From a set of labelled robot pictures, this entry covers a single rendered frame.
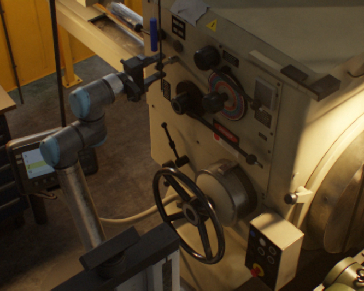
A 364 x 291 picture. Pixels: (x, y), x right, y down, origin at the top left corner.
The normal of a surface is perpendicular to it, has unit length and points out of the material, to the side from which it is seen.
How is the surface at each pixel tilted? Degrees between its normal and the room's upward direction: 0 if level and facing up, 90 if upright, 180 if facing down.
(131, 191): 0
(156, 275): 90
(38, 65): 90
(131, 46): 0
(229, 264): 0
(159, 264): 90
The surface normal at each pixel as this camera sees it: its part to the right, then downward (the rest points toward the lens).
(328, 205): -0.72, 0.14
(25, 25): 0.63, 0.52
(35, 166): 0.39, 0.34
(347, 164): -0.49, -0.29
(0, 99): 0.00, -0.73
